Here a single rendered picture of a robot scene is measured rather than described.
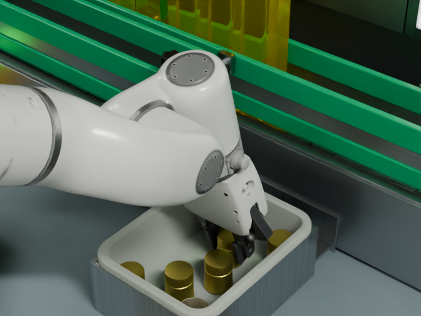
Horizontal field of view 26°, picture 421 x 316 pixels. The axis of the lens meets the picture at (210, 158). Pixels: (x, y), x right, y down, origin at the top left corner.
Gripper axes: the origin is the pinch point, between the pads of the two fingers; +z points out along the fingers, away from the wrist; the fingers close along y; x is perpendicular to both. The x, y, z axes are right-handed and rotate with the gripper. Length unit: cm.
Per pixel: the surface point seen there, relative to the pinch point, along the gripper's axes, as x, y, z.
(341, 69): -24.2, -1.7, -9.0
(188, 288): 9.0, -0.8, -1.5
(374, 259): -10.2, -14.2, 6.5
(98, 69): -8.3, 26.3, -10.3
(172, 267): 8.5, 1.6, -3.2
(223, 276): 5.3, -3.1, -0.7
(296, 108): -16.6, 0.3, -7.8
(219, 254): 3.5, -1.4, -1.9
